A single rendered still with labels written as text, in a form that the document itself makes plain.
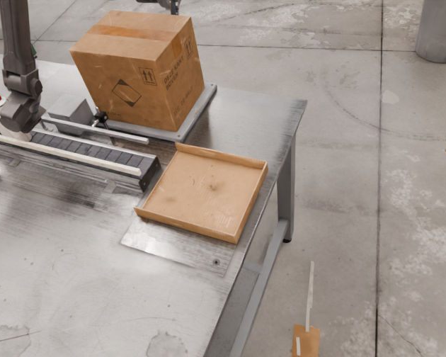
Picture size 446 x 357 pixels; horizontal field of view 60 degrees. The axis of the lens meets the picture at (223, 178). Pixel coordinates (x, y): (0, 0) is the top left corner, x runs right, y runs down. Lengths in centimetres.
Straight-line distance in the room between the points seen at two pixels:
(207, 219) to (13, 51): 64
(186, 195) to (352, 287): 102
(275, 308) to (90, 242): 97
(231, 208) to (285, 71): 199
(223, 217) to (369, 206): 120
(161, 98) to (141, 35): 20
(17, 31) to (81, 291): 65
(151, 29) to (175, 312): 81
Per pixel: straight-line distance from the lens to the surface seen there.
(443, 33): 300
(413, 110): 269
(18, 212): 131
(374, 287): 190
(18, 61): 113
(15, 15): 109
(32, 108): 123
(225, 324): 157
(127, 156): 121
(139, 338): 96
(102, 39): 129
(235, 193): 109
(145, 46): 119
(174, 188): 114
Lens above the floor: 169
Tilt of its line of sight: 49 degrees down
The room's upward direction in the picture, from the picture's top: 11 degrees counter-clockwise
